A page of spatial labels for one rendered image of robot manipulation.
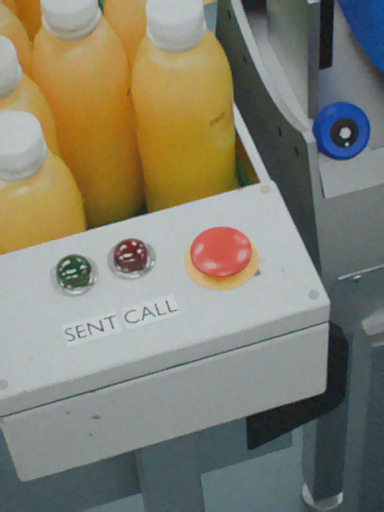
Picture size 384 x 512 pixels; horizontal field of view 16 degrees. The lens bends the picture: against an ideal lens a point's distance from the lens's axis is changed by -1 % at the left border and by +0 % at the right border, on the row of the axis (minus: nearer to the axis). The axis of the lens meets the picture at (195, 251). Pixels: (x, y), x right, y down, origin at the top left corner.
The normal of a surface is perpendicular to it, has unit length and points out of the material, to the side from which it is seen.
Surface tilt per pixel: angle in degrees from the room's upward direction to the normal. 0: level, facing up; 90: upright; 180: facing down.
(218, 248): 0
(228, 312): 0
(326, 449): 90
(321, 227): 73
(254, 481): 0
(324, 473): 90
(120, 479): 90
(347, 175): 52
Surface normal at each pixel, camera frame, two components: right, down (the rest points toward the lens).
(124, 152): 0.76, 0.48
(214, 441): 0.30, 0.75
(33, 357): -0.06, -0.61
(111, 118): 0.58, 0.63
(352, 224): 0.26, 0.50
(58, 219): 0.71, 0.37
